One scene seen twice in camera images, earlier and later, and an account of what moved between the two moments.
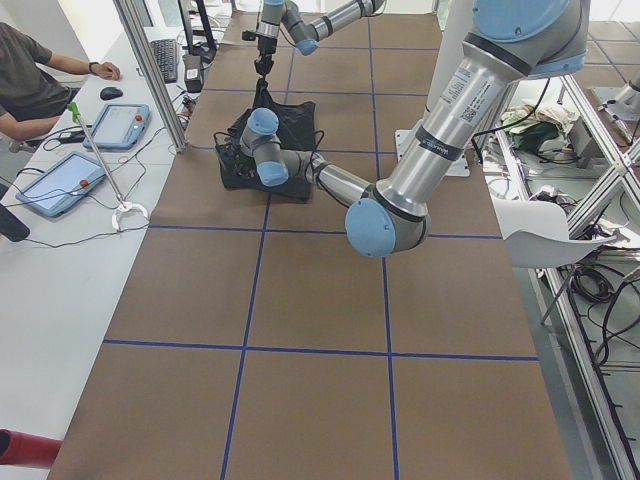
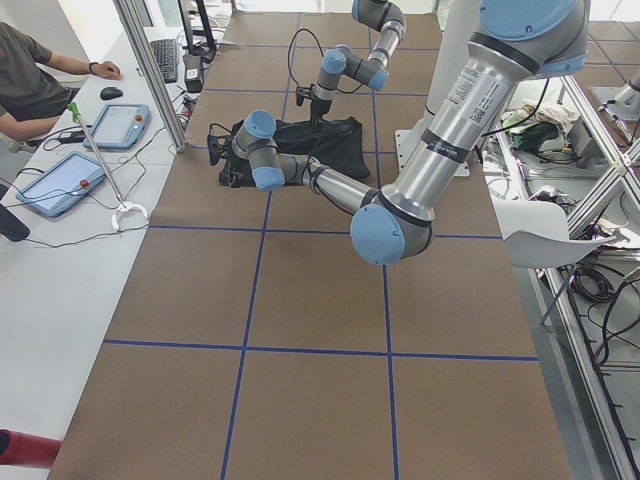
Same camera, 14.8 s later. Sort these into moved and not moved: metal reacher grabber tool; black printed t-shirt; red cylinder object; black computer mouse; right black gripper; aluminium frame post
Moved: black printed t-shirt; right black gripper
Not moved: red cylinder object; black computer mouse; metal reacher grabber tool; aluminium frame post
